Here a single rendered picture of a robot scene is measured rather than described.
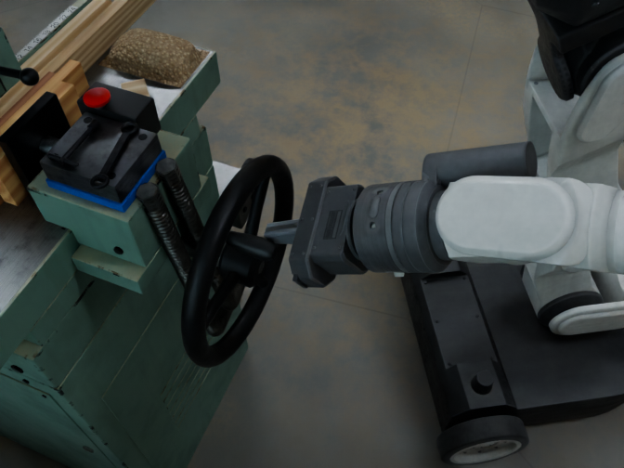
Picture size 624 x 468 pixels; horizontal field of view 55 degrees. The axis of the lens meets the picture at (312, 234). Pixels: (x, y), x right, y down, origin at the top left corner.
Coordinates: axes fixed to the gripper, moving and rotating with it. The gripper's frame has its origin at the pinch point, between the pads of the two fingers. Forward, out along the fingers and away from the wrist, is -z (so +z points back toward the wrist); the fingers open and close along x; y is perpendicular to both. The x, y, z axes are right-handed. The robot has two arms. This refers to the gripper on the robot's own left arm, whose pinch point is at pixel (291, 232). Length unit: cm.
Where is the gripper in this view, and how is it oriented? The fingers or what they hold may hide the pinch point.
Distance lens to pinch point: 66.5
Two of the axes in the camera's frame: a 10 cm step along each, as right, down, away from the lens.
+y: -5.5, -4.3, -7.1
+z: 8.0, -0.3, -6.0
